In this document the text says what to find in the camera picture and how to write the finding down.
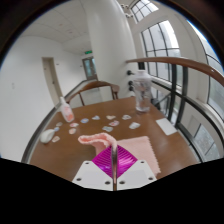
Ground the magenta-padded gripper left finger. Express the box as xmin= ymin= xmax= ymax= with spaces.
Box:
xmin=72 ymin=146 xmax=116 ymax=192

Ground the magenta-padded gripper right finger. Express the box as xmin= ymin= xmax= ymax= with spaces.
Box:
xmin=114 ymin=145 xmax=158 ymax=192

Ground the pink towel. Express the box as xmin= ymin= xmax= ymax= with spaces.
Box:
xmin=77 ymin=132 xmax=162 ymax=177

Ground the rectangular blue white sticker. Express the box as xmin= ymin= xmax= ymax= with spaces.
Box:
xmin=101 ymin=125 xmax=114 ymax=133

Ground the white paper card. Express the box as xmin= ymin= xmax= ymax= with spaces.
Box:
xmin=155 ymin=117 xmax=179 ymax=136

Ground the white computer mouse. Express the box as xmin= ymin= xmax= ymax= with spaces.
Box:
xmin=39 ymin=128 xmax=56 ymax=144

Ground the white bottle with orange print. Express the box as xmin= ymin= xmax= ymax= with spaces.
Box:
xmin=58 ymin=96 xmax=75 ymax=123

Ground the clear shaker bottle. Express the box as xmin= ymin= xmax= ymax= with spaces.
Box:
xmin=133 ymin=69 xmax=154 ymax=113

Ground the brown wooden chair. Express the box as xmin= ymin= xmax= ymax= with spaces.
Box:
xmin=65 ymin=80 xmax=120 ymax=108

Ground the grey double door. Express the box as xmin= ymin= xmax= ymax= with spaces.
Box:
xmin=82 ymin=56 xmax=98 ymax=81

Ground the white single door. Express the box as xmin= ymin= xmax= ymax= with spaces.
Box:
xmin=41 ymin=57 xmax=64 ymax=98

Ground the black railing with wooden handrail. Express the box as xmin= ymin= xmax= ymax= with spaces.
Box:
xmin=125 ymin=56 xmax=224 ymax=164

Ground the large black-framed window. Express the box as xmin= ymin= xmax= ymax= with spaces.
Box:
xmin=129 ymin=0 xmax=224 ymax=121

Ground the white column-mounted fixture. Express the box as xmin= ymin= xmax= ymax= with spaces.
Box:
xmin=121 ymin=3 xmax=135 ymax=18

